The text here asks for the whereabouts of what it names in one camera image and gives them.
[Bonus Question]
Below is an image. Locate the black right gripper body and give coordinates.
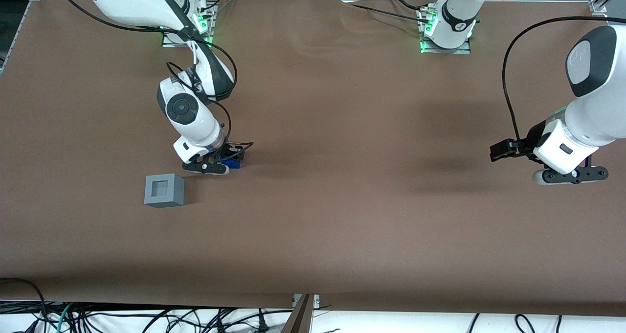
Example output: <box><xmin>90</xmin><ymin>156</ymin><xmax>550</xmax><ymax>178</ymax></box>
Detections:
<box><xmin>214</xmin><ymin>139</ymin><xmax>246</xmax><ymax>159</ymax></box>

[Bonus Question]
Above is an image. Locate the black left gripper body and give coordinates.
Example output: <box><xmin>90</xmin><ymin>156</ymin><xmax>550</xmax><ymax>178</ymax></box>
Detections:
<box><xmin>525</xmin><ymin>119</ymin><xmax>559</xmax><ymax>164</ymax></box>

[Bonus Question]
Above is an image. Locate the gray cube base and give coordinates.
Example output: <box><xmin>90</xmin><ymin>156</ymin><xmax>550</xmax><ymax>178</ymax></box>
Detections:
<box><xmin>144</xmin><ymin>173</ymin><xmax>186</xmax><ymax>209</ymax></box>

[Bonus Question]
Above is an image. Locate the brown paper table cover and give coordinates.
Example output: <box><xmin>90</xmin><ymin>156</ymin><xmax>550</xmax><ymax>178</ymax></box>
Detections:
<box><xmin>0</xmin><ymin>0</ymin><xmax>626</xmax><ymax>317</ymax></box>

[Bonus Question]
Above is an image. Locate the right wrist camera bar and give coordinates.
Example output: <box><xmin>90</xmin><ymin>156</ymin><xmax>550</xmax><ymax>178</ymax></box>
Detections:
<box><xmin>182</xmin><ymin>160</ymin><xmax>230</xmax><ymax>177</ymax></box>

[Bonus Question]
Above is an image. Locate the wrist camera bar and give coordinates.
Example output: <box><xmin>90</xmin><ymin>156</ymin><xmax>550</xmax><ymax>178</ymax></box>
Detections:
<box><xmin>182</xmin><ymin>160</ymin><xmax>230</xmax><ymax>177</ymax></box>
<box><xmin>533</xmin><ymin>166</ymin><xmax>610</xmax><ymax>186</ymax></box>

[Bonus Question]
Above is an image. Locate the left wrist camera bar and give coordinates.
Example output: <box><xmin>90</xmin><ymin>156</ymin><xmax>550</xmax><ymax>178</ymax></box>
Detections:
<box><xmin>533</xmin><ymin>166</ymin><xmax>610</xmax><ymax>186</ymax></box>

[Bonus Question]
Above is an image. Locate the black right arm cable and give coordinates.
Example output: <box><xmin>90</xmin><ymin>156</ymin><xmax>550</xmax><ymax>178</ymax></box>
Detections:
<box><xmin>51</xmin><ymin>0</ymin><xmax>255</xmax><ymax>154</ymax></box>

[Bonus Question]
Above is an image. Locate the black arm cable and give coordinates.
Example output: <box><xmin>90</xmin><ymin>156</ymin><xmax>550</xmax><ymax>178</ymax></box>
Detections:
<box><xmin>51</xmin><ymin>0</ymin><xmax>255</xmax><ymax>154</ymax></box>
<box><xmin>502</xmin><ymin>16</ymin><xmax>626</xmax><ymax>151</ymax></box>

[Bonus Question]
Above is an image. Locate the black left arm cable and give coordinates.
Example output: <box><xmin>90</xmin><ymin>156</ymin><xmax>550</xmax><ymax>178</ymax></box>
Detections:
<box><xmin>502</xmin><ymin>16</ymin><xmax>626</xmax><ymax>151</ymax></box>

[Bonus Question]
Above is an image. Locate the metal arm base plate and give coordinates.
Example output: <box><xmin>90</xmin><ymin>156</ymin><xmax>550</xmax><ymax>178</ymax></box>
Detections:
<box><xmin>419</xmin><ymin>8</ymin><xmax>473</xmax><ymax>55</ymax></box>
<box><xmin>161</xmin><ymin>3</ymin><xmax>216</xmax><ymax>49</ymax></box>

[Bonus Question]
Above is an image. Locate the metal post with bracket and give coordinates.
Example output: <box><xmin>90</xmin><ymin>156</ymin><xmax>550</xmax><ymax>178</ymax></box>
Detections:
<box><xmin>281</xmin><ymin>293</ymin><xmax>321</xmax><ymax>333</ymax></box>

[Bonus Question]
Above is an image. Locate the black cable across table edge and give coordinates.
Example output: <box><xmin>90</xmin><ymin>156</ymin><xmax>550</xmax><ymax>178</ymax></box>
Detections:
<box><xmin>335</xmin><ymin>0</ymin><xmax>433</xmax><ymax>23</ymax></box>

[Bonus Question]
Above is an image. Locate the teal floor cable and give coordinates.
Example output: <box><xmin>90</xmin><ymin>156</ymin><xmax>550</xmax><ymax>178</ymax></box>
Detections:
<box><xmin>55</xmin><ymin>302</ymin><xmax>75</xmax><ymax>333</ymax></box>

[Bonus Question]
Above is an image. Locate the black looped floor cable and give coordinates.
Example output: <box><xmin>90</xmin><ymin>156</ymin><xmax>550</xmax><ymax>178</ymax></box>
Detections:
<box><xmin>0</xmin><ymin>277</ymin><xmax>48</xmax><ymax>333</ymax></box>

